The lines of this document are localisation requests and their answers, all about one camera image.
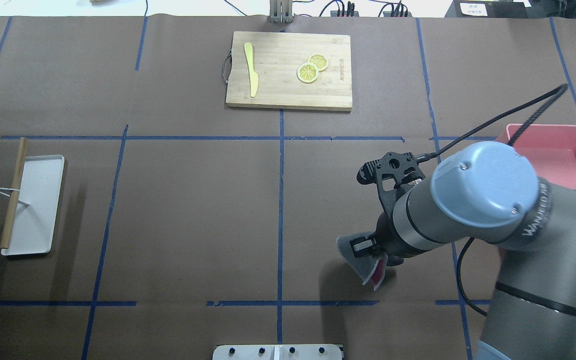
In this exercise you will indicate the grey wiping cloth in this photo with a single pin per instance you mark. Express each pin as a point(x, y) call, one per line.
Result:
point(371, 269)

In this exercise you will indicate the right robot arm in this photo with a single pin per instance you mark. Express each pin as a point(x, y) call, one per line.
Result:
point(486, 191)

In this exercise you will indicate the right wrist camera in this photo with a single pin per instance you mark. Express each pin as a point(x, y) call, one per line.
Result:
point(393, 174)

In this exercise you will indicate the lemon slice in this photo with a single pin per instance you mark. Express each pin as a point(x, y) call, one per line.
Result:
point(307, 73)
point(319, 60)

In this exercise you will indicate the lemon slice lower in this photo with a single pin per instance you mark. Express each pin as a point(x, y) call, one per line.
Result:
point(307, 73)

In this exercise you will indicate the wooden rack rod inner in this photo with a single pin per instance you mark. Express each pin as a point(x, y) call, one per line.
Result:
point(12, 204)

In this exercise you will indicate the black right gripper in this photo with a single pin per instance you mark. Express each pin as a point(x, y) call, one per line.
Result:
point(387, 235)

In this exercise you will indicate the white rectangular tray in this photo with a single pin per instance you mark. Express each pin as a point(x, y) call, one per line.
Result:
point(37, 208)

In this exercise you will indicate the lemon slice upper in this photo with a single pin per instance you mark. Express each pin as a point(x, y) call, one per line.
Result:
point(319, 60)

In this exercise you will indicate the pink plastic bin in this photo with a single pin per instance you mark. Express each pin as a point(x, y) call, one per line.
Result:
point(551, 149)

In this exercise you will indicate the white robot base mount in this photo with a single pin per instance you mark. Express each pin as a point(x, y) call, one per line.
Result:
point(301, 351)

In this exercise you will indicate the bamboo cutting board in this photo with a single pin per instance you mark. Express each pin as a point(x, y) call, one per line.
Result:
point(277, 56)

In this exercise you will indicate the yellow plastic knife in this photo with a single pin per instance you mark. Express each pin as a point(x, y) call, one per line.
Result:
point(249, 53)

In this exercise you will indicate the white wire rack stand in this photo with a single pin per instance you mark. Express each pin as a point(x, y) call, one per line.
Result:
point(8, 192)

